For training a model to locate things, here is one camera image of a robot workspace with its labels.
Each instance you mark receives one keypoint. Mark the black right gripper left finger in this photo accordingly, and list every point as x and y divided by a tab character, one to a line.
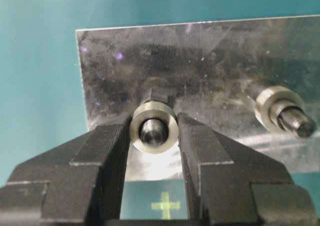
78	183

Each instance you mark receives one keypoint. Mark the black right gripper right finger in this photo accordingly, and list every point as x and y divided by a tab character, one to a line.
230	184

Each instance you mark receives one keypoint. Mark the front threaded steel shaft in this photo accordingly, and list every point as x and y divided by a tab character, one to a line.
154	132

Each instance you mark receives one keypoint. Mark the threaded steel shaft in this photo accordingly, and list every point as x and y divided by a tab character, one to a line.
154	132
295	121

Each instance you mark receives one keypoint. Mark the rear threaded steel shaft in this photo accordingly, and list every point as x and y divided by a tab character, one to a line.
295	121

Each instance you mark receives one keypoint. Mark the yellow cross table mark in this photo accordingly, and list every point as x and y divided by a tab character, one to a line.
165	205

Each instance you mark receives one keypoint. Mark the grey metal base plate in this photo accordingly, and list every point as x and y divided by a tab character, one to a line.
210	71

